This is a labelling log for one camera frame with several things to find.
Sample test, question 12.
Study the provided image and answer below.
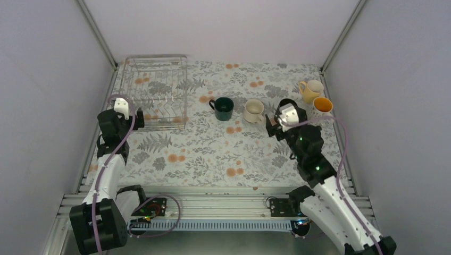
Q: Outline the beige cream mug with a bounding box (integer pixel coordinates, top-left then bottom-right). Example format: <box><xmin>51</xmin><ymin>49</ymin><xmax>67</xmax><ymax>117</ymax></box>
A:
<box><xmin>243</xmin><ymin>99</ymin><xmax>265</xmax><ymax>123</ymax></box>

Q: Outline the iridescent floral mug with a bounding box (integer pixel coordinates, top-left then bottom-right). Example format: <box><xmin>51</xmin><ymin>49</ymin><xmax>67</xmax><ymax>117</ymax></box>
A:
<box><xmin>313</xmin><ymin>97</ymin><xmax>333</xmax><ymax>116</ymax></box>

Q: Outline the yellow mug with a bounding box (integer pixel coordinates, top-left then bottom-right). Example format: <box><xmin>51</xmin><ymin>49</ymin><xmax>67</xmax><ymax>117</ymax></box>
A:
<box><xmin>298</xmin><ymin>80</ymin><xmax>324</xmax><ymax>104</ymax></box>

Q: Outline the teal green mug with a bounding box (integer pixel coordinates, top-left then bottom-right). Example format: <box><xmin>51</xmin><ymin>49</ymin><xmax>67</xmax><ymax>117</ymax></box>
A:
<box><xmin>208</xmin><ymin>97</ymin><xmax>234</xmax><ymax>121</ymax></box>

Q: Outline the black mug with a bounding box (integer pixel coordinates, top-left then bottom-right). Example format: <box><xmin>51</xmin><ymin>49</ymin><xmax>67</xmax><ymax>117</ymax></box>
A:
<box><xmin>273</xmin><ymin>98</ymin><xmax>307</xmax><ymax>124</ymax></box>

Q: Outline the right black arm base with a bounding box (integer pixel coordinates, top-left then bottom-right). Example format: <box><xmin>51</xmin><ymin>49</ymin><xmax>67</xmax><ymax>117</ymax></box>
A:
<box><xmin>265</xmin><ymin>197</ymin><xmax>305</xmax><ymax>217</ymax></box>

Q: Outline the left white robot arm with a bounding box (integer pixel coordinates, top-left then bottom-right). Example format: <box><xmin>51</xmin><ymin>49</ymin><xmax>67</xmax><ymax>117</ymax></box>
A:
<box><xmin>69</xmin><ymin>108</ymin><xmax>148</xmax><ymax>254</ymax></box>

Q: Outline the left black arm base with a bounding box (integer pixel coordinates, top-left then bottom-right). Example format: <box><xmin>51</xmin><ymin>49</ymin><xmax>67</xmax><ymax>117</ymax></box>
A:
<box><xmin>132</xmin><ymin>197</ymin><xmax>167</xmax><ymax>221</ymax></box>

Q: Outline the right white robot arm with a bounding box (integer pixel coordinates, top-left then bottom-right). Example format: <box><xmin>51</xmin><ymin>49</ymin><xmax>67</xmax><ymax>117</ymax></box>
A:
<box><xmin>266</xmin><ymin>118</ymin><xmax>397</xmax><ymax>254</ymax></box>

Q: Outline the floral table mat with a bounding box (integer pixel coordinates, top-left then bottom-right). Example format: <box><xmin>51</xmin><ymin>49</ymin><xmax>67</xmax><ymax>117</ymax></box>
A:
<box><xmin>119</xmin><ymin>61</ymin><xmax>319</xmax><ymax>187</ymax></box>

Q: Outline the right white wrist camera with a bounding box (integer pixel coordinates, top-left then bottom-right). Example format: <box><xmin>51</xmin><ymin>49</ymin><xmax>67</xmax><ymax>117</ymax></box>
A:
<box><xmin>276</xmin><ymin>103</ymin><xmax>299</xmax><ymax>126</ymax></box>

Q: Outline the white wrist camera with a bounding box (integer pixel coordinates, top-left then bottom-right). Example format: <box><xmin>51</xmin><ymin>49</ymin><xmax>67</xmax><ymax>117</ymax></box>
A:
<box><xmin>113</xmin><ymin>97</ymin><xmax>129</xmax><ymax>120</ymax></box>
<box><xmin>276</xmin><ymin>103</ymin><xmax>299</xmax><ymax>126</ymax></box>

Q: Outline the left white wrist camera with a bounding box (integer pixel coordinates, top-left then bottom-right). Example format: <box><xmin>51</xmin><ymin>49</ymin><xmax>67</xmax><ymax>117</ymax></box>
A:
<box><xmin>113</xmin><ymin>97</ymin><xmax>129</xmax><ymax>120</ymax></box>

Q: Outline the wire dish rack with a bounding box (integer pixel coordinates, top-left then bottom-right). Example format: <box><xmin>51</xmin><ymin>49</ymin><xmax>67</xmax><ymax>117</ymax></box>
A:
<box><xmin>119</xmin><ymin>54</ymin><xmax>188</xmax><ymax>131</ymax></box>

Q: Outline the aluminium rail frame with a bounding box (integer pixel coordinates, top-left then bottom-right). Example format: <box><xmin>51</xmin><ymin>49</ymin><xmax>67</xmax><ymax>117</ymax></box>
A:
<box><xmin>43</xmin><ymin>183</ymin><xmax>378</xmax><ymax>254</ymax></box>

